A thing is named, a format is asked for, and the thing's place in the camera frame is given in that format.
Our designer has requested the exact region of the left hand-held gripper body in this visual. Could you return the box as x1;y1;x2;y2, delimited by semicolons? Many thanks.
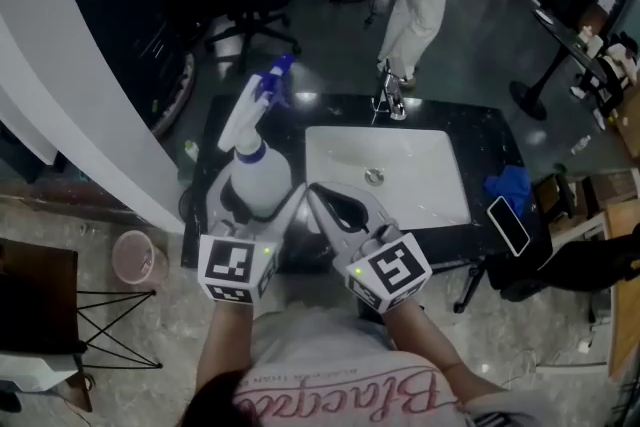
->
197;219;282;306

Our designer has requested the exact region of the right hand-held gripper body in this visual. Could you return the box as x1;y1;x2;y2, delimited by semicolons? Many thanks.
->
331;224;434;315

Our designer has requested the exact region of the white spray bottle blue trigger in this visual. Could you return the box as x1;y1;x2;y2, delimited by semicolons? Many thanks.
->
217;54;297;219

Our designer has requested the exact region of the person's left forearm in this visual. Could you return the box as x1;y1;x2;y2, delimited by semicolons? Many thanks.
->
195;298;257;409

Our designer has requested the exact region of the person's right forearm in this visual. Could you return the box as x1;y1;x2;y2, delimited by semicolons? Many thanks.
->
383;298;504;409

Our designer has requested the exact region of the white sink basin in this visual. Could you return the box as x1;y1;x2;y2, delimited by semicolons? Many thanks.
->
304;124;473;232

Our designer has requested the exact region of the pink plastic bin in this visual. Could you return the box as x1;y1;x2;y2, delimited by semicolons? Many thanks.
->
111;229;170;288

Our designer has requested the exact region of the person's pink printed shirt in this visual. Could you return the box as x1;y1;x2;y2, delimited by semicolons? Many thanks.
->
182;307;569;427

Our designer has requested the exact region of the white-edged smartphone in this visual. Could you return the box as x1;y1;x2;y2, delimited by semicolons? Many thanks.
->
485;195;532;258

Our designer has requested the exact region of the chrome faucet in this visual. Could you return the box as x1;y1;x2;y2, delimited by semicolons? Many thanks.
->
370;58;408;122

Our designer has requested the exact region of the blue cloth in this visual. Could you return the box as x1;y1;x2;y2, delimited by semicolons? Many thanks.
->
483;164;534;220

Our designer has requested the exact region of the black swivel chair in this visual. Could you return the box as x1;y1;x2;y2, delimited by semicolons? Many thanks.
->
451;222;640;315

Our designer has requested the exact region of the black cabinet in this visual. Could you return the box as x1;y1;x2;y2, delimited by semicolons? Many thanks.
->
61;0;227;129

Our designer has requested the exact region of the black wire-leg side table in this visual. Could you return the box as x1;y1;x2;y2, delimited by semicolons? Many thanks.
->
0;236;165;412

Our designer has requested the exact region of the black pedestal high table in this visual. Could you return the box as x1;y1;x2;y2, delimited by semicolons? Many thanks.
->
508;6;610;122

